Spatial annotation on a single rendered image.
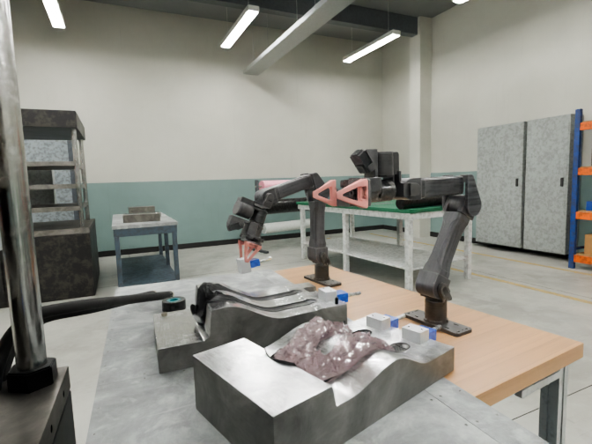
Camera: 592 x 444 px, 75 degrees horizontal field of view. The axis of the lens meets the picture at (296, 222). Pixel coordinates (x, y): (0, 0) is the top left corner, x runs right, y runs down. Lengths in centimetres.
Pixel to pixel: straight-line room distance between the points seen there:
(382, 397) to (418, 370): 12
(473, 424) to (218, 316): 57
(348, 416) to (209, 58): 764
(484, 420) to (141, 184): 707
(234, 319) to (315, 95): 792
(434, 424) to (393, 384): 9
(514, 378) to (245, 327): 62
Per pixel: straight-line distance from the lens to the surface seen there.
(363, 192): 90
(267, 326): 102
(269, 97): 824
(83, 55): 781
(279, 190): 148
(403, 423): 79
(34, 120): 495
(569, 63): 689
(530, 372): 106
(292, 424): 63
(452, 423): 81
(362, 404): 74
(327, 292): 111
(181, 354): 99
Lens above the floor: 124
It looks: 6 degrees down
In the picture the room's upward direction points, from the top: 2 degrees counter-clockwise
